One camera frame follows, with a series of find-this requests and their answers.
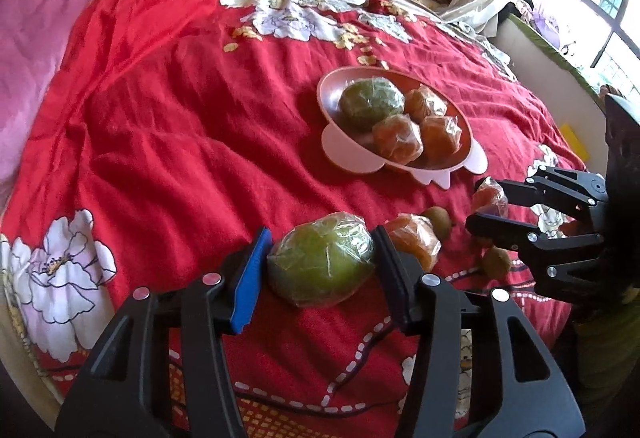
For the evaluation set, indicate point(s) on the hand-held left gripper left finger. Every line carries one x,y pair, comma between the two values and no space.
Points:
250,283

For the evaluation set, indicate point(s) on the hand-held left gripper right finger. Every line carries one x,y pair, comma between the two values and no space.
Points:
395,283

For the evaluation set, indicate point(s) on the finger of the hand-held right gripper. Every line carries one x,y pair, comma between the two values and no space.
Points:
560,185
500,228

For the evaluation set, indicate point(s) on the small red fruit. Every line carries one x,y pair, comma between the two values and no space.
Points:
489,195

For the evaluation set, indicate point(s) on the small brown round fruit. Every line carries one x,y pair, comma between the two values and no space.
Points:
439,222
496,263

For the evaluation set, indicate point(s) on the plastic-wrapped green orange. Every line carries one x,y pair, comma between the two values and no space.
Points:
320,263
370,102

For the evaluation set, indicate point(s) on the pink scalloped bowl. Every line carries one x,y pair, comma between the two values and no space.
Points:
331,95

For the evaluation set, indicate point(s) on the yellow flat object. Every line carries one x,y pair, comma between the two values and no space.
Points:
571,140

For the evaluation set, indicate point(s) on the green-edged window bench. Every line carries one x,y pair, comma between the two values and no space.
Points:
540,82

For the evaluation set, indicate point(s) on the red floral blanket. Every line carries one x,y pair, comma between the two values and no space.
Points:
175,142

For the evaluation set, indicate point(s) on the purple cloth pile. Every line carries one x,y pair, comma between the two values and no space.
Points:
545,20

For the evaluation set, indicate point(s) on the pink quilt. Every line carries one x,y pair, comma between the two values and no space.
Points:
40,42

